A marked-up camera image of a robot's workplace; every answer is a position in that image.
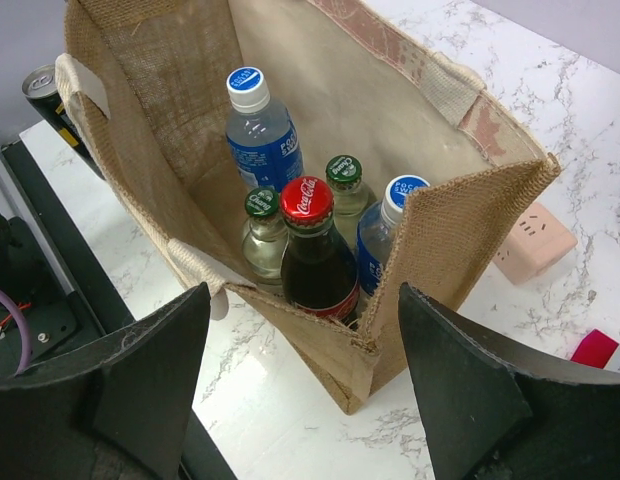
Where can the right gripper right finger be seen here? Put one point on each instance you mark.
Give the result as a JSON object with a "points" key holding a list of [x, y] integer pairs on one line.
{"points": [[494, 408]]}

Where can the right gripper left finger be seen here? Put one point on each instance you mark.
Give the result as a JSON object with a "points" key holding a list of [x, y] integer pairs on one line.
{"points": [[116, 408]]}

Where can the blue label water bottle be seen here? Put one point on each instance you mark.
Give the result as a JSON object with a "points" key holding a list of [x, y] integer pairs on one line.
{"points": [[377, 228]]}

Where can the clear soda water bottle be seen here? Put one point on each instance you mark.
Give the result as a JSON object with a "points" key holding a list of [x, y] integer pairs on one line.
{"points": [[265, 237]]}

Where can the glass cola bottle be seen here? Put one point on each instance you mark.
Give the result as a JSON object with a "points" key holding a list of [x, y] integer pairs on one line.
{"points": [[319, 271]]}

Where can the green cap glass bottle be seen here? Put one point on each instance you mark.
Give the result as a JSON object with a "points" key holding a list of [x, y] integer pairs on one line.
{"points": [[352, 196]]}

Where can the blue label plastic bottle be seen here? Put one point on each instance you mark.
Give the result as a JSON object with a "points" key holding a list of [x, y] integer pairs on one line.
{"points": [[260, 132]]}

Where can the black drink can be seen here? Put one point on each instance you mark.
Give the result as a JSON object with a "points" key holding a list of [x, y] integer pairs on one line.
{"points": [[39, 89]]}

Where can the brown canvas tote bag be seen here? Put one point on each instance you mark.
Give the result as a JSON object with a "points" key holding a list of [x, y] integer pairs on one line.
{"points": [[306, 155]]}

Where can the red clip file folder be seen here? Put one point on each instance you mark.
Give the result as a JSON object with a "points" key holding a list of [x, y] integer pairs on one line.
{"points": [[598, 350]]}

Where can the pink power adapter cube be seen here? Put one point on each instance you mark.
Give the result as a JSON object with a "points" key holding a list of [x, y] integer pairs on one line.
{"points": [[536, 242]]}

